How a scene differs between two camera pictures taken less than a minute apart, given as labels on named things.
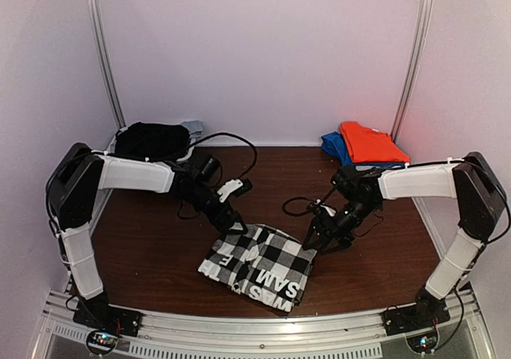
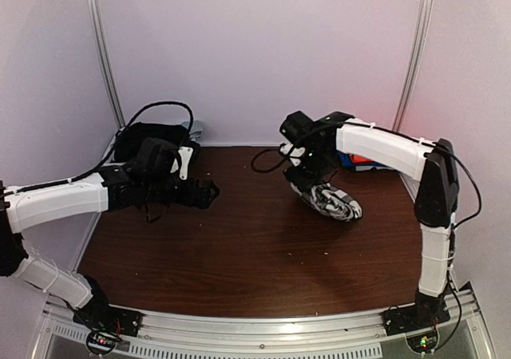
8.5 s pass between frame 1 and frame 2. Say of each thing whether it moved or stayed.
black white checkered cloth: moved
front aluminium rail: stayed
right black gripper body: moved
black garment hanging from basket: stayed
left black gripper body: moved
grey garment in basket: stayed
